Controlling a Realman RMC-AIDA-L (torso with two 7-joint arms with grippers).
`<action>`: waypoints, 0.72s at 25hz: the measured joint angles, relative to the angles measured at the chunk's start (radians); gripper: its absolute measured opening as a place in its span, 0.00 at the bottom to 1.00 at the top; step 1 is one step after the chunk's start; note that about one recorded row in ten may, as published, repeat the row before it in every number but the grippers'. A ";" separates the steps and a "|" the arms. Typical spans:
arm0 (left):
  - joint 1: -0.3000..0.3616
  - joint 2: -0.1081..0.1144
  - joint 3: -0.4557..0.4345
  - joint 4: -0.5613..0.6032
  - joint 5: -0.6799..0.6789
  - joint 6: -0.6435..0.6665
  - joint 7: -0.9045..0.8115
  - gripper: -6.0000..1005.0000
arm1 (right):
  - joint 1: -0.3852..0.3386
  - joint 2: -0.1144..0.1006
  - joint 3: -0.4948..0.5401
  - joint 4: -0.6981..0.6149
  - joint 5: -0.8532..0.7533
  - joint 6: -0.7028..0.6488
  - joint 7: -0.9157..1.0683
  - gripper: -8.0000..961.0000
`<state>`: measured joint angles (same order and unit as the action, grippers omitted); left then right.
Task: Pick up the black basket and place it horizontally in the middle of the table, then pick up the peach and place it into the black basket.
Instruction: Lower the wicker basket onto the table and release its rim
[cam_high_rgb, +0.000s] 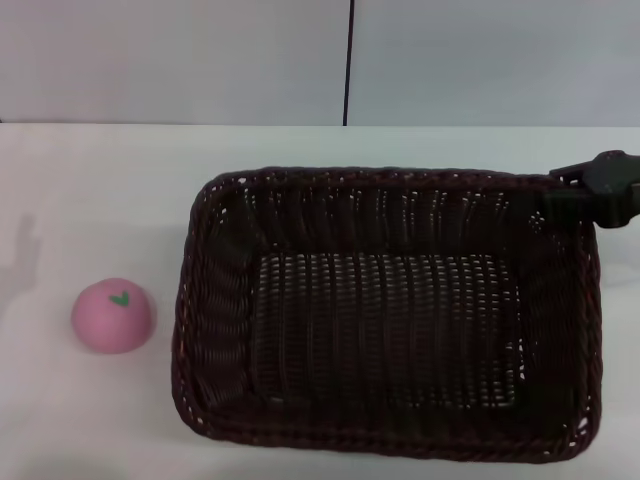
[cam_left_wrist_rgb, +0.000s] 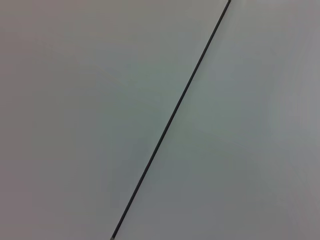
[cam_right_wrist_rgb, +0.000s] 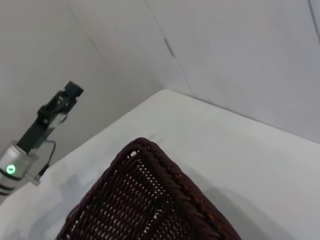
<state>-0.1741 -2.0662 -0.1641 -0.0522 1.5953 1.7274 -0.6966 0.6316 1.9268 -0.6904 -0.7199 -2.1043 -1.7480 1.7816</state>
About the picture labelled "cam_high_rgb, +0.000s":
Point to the black vertical wall strip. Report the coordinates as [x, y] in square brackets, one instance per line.
[348, 60]

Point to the dark brown wicker basket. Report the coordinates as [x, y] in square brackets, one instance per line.
[380, 325]

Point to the pink peach toy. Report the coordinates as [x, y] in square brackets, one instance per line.
[107, 325]

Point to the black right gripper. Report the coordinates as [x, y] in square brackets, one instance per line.
[617, 187]

